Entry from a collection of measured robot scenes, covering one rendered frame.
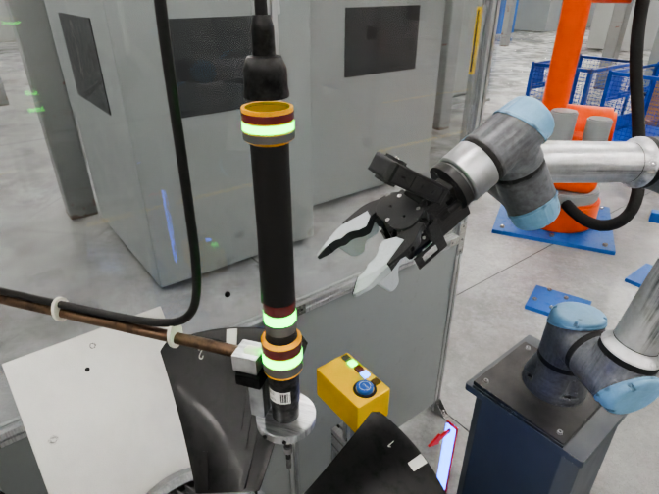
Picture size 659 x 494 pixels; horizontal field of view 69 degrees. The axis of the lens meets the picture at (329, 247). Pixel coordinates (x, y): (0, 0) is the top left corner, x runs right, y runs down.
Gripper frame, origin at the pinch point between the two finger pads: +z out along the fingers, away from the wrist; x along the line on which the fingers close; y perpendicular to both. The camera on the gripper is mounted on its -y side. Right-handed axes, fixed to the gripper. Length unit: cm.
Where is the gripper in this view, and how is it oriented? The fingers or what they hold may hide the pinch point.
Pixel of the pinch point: (337, 268)
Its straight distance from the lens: 62.8
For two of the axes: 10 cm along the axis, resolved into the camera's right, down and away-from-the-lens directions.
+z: -7.6, 6.4, -0.8
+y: 4.2, 5.9, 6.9
